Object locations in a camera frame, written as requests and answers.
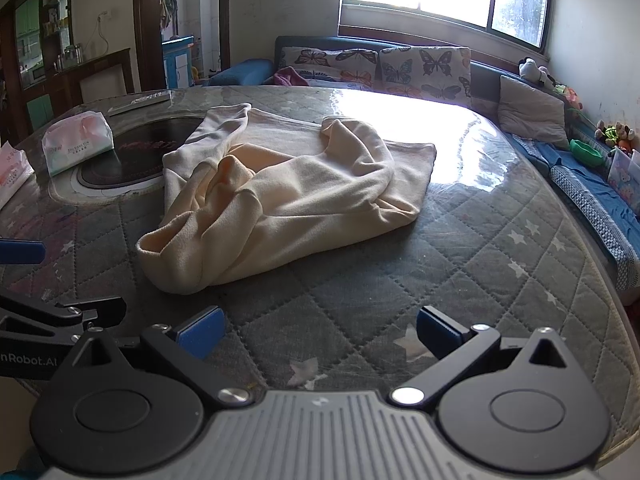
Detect cream beige sweater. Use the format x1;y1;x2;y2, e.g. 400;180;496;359
137;103;436;295

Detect pink white tissue pack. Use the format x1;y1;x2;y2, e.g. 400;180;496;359
41;110;114;177

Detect black round induction cooktop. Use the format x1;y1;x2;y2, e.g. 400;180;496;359
77;117;202;190

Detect dark wooden cabinet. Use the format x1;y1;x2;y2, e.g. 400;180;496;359
1;0;141;139

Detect blue corner sofa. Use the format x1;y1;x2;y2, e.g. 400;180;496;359
208;36;639;306

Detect green plastic bowl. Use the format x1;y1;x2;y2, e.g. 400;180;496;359
570;139;604;168

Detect grey plain cushion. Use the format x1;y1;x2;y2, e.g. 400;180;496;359
497;76;570;151

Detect clear plastic storage box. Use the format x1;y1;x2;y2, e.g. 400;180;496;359
608;148;640;214

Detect blue white small cabinet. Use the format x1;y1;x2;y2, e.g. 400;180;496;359
162;36;194;90

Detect small plush toys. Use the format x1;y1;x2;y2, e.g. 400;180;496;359
594;120;638;155

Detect right butterfly print pillow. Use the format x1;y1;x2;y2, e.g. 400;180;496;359
378;46;472;107

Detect butterfly print pillow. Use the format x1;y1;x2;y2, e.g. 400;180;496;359
278;47;378;90
378;46;472;107

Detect colourful plush toy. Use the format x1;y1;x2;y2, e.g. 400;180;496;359
554;84;582;110

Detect magenta crumpled cloth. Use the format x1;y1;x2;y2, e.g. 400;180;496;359
272;66;309;87

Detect panda plush toy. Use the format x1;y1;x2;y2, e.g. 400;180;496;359
518;58;556;91

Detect left butterfly print pillow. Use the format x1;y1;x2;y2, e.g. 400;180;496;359
278;47;378;90

